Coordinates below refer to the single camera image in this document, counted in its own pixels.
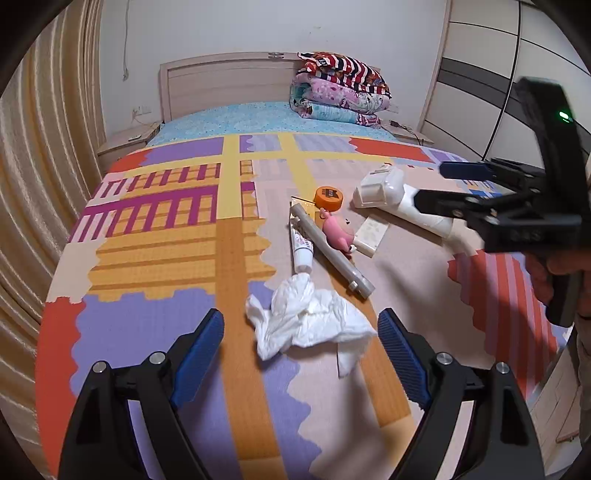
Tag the orange bottle cap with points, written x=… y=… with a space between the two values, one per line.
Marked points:
x=328 y=197

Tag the grey plastic tube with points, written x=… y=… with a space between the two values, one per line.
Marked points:
x=344 y=267

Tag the white tissue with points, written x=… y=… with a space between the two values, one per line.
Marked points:
x=314 y=318

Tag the blue floral bed sheet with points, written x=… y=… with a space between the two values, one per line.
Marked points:
x=231 y=120

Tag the wooden headboard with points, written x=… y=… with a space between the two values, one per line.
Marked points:
x=221 y=78

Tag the white wardrobe with dark stripes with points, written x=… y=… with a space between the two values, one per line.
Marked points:
x=475 y=69

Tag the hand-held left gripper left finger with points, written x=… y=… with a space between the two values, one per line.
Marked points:
x=198 y=355

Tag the pink toy figure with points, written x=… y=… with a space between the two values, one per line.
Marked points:
x=337 y=233

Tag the striped folded blanket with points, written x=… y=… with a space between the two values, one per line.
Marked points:
x=346 y=69

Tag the white toothpaste tube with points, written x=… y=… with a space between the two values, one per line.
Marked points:
x=302 y=249

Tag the wooden nightstand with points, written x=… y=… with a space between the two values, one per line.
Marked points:
x=411 y=136
x=122 y=145

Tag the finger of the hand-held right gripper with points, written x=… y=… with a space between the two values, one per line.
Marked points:
x=443 y=203
x=461 y=170

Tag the person's right hand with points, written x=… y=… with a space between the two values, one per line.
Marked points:
x=539 y=274

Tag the white electric shaver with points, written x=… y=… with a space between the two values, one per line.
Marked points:
x=392 y=189

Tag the wooden shelf unit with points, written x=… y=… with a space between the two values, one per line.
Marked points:
x=554 y=397

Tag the white wall socket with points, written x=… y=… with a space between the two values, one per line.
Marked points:
x=142 y=110

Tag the colourful patterned mat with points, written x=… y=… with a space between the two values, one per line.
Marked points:
x=161 y=258

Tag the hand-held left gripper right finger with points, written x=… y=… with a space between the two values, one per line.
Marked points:
x=401 y=355

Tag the light blue folded blanket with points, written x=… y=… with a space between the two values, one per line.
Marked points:
x=337 y=113

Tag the beige curtain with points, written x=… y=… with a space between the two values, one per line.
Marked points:
x=41 y=161

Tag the pink floral folded blanket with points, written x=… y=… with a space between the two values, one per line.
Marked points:
x=332 y=92

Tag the small white packet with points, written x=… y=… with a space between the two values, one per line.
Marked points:
x=371 y=236

